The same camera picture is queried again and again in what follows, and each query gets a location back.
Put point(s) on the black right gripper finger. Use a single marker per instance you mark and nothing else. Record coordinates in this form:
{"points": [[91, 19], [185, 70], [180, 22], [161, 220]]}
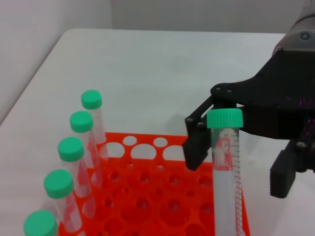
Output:
{"points": [[283, 177], [197, 147]]}

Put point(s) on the orange test tube rack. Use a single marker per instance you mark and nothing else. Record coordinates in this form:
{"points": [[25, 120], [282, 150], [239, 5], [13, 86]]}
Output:
{"points": [[152, 196]]}

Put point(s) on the green-capped clear test tube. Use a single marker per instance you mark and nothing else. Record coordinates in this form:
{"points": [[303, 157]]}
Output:
{"points": [[71, 148], [91, 98], [59, 183], [40, 223], [81, 121]]}

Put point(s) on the silver right arm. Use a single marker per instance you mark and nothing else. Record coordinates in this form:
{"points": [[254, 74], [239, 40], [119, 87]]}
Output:
{"points": [[300, 32]]}

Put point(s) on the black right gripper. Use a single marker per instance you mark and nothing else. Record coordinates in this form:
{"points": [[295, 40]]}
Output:
{"points": [[283, 98]]}

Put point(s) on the green-capped tube with red label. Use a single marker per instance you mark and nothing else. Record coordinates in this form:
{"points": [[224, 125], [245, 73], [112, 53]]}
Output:
{"points": [[222, 184]]}

